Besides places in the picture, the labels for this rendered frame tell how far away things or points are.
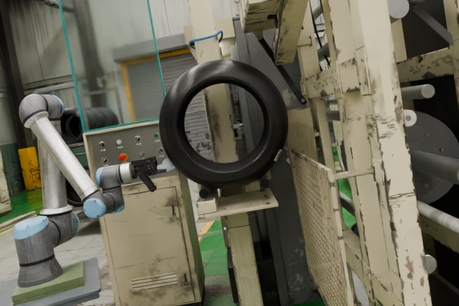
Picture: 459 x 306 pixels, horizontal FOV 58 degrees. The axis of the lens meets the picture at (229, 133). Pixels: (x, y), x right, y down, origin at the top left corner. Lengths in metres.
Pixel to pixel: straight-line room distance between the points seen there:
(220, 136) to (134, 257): 1.02
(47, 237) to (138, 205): 0.77
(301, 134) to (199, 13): 0.84
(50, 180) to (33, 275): 0.44
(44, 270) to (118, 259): 0.81
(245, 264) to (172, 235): 0.57
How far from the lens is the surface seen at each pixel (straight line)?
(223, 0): 11.54
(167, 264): 2.78
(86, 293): 1.95
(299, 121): 2.19
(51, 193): 2.21
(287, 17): 1.77
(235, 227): 2.32
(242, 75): 1.86
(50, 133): 2.03
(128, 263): 2.83
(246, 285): 2.43
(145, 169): 2.00
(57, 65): 13.11
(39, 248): 2.09
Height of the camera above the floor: 1.25
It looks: 3 degrees down
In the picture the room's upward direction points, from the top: 10 degrees counter-clockwise
